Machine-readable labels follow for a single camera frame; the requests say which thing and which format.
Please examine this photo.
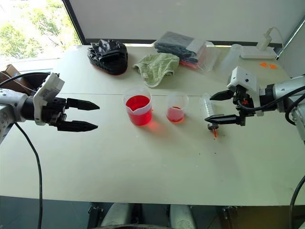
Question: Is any white plug adapter with cable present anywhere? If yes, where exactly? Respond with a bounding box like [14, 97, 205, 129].
[258, 26, 286, 51]

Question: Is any small beaker with red liquid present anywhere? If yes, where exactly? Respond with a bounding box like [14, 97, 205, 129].
[167, 92, 190, 124]

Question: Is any green cloth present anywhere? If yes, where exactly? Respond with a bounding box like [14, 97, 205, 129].
[132, 52, 180, 88]

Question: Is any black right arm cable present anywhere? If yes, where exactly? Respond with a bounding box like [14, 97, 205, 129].
[237, 86, 305, 126]

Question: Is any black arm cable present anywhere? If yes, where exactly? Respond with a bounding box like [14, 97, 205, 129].
[0, 72, 52, 89]
[237, 86, 305, 126]

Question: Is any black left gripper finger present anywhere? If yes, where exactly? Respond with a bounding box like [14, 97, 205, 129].
[57, 120, 99, 133]
[66, 97, 101, 111]

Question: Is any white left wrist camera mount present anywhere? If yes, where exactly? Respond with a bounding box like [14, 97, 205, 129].
[32, 72, 66, 126]

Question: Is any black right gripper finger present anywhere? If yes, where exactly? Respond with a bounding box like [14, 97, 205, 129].
[209, 90, 235, 102]
[204, 114, 241, 125]

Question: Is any clear plastic cup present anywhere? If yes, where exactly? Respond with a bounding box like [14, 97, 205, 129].
[219, 43, 243, 77]

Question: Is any black window frame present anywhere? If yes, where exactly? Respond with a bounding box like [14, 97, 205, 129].
[62, 0, 86, 45]

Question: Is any black plastic bag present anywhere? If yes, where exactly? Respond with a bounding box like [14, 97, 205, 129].
[87, 39, 129, 76]

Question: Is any clear syringe with orange tip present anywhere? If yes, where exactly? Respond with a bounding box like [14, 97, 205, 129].
[202, 93, 220, 139]

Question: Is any grey rounded robot leg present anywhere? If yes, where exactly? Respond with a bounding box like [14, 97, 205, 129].
[169, 204, 198, 229]

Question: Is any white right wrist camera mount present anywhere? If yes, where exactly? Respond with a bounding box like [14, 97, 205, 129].
[226, 66, 261, 111]

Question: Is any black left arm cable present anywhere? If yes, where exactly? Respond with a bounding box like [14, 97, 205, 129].
[0, 72, 52, 89]

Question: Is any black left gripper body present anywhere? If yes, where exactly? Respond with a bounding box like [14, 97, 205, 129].
[41, 97, 69, 131]

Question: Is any large beaker with red liquid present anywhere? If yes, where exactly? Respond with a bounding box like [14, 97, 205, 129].
[122, 87, 153, 125]

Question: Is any brown cardboard box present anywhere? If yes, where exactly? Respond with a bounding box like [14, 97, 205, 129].
[0, 63, 35, 96]

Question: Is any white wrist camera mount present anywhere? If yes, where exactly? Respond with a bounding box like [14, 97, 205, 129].
[32, 72, 66, 126]
[226, 66, 261, 111]

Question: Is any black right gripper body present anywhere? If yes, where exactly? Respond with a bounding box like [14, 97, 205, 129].
[232, 85, 255, 126]

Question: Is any clear bag with dark contents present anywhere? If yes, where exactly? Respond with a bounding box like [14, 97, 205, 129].
[153, 31, 216, 73]

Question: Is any white power strip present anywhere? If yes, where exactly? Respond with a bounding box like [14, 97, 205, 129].
[240, 45, 277, 60]

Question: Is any black hanging cable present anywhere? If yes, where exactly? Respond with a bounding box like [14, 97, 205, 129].
[289, 175, 305, 206]
[13, 121, 44, 206]

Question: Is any black table bracket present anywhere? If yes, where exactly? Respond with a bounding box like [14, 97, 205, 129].
[87, 202, 106, 229]
[221, 205, 240, 229]

